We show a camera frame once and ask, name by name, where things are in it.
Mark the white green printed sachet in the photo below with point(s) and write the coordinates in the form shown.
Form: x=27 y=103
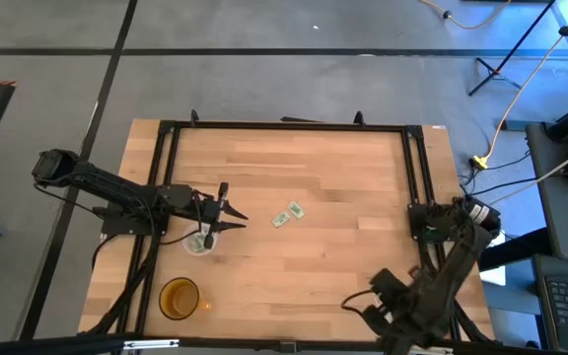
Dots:
x=196 y=243
x=296 y=210

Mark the grey side desk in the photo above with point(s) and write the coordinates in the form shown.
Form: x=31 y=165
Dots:
x=565 y=217

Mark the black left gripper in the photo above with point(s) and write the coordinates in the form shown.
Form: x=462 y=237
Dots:
x=212 y=209

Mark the green banknotes on table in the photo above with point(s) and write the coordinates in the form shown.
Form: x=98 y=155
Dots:
x=281 y=219

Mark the amber glass mug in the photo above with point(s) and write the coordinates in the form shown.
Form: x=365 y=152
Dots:
x=180 y=299

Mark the black tripod stand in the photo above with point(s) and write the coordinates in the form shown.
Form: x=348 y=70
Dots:
x=506 y=59

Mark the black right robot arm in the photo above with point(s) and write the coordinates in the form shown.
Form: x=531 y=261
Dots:
x=456 y=266

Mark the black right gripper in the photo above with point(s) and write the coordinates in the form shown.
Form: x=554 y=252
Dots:
x=392 y=288

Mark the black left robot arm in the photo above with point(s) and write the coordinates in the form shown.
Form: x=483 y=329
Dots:
x=111 y=185

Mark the black aluminium table frame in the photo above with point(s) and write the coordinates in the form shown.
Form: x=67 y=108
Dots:
x=284 y=125

